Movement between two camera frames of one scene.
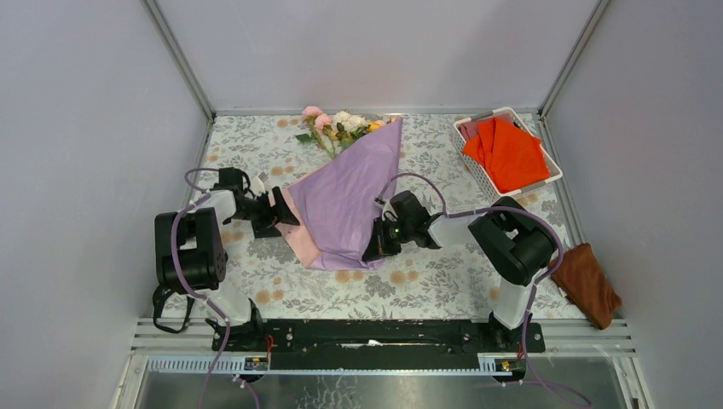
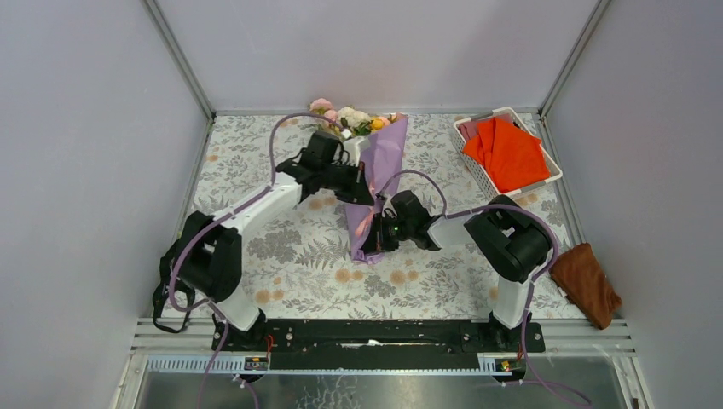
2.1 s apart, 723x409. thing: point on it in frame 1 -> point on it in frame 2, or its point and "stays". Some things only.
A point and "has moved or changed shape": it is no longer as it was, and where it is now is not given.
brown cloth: x=582 y=281 stays
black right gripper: x=379 y=246 stays
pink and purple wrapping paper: x=327 y=211 has moved or changed shape
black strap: x=160 y=292 stays
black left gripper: x=265 y=228 -> x=355 y=191
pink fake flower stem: x=320 y=123 has moved or changed shape
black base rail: x=378 y=344 stays
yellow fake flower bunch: x=376 y=125 stays
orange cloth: x=513 y=158 stays
